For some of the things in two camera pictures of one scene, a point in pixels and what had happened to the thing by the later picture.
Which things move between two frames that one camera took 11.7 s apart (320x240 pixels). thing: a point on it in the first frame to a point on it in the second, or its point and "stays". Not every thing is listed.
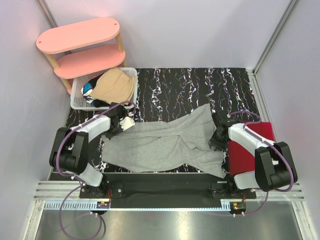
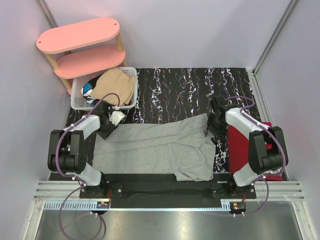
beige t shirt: (114, 86) stays
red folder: (242, 161) stays
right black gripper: (220, 146) to (220, 134)
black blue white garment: (86, 90) stays
